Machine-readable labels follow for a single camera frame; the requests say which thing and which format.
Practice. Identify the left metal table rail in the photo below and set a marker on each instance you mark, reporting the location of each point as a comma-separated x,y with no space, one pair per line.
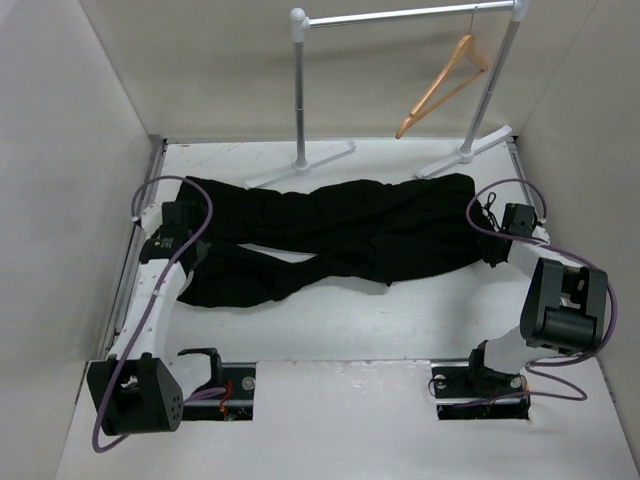
141,195

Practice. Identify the wooden clothes hanger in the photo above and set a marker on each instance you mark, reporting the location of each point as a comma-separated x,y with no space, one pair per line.
465,52

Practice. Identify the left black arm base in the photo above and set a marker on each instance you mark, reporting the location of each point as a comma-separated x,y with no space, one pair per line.
231,398

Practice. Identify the metal table rail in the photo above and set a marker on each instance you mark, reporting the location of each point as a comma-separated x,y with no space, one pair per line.
141,195
532,193

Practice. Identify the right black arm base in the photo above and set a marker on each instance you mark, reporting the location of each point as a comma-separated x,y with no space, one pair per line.
461,396

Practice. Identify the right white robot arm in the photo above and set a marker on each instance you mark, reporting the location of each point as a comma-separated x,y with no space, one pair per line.
564,308

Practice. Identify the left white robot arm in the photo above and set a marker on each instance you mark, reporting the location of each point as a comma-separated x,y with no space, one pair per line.
141,387

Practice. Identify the black trousers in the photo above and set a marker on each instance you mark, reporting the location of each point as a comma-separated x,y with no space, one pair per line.
266,245

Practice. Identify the right metal table rail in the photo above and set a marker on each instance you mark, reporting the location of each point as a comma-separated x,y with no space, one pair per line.
532,193

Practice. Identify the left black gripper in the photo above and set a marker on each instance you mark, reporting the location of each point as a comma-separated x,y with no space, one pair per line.
201,253

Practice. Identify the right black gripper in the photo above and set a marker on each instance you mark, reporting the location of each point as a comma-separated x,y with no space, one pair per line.
491,258

